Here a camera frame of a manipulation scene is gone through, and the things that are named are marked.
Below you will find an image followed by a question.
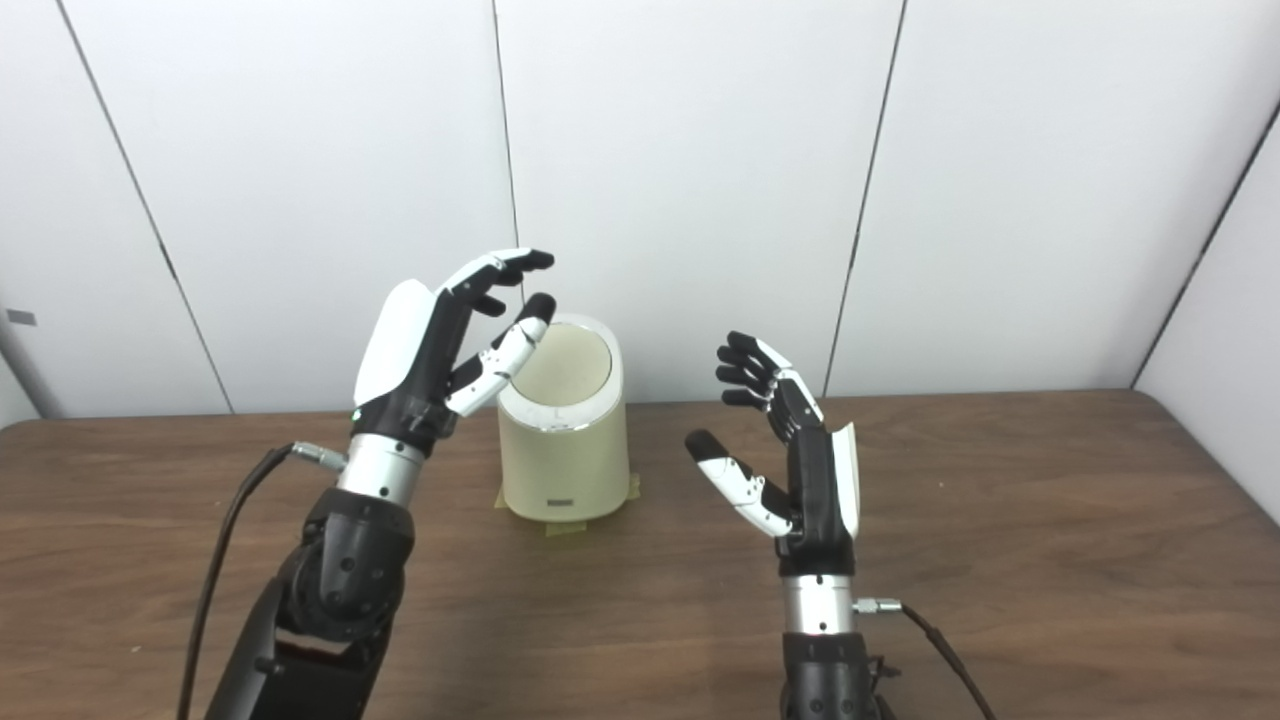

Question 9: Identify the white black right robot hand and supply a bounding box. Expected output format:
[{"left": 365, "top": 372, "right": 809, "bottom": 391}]
[{"left": 684, "top": 331, "right": 862, "bottom": 579}]

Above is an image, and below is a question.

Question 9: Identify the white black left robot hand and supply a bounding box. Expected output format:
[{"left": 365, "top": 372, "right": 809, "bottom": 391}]
[{"left": 350, "top": 248, "right": 558, "bottom": 456}]

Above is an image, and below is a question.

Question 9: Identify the cream round bin lid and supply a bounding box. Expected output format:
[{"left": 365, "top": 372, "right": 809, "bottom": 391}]
[{"left": 510, "top": 323, "right": 613, "bottom": 408}]

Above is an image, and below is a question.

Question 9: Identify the cream-colored round bin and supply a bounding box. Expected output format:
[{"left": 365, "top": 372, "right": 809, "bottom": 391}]
[{"left": 497, "top": 314, "right": 632, "bottom": 523}]

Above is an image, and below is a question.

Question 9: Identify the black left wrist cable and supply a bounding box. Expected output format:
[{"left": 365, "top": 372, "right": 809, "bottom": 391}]
[{"left": 175, "top": 442, "right": 349, "bottom": 720}]

